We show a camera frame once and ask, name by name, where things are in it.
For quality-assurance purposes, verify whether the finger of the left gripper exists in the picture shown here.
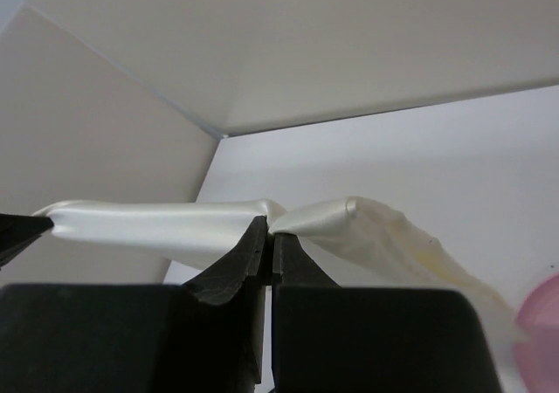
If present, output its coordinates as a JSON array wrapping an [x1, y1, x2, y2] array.
[[0, 214, 53, 267]]

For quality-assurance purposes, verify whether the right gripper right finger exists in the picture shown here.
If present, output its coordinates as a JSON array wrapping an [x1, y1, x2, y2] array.
[[272, 234, 500, 393]]

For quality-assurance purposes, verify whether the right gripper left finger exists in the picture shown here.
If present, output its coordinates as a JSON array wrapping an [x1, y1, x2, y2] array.
[[1, 217, 267, 392]]

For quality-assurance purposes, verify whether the cream cloth napkin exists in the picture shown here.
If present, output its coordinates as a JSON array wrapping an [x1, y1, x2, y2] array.
[[34, 196, 528, 341]]

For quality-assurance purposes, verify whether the pink plate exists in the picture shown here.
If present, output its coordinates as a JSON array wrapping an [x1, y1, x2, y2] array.
[[514, 273, 558, 393]]

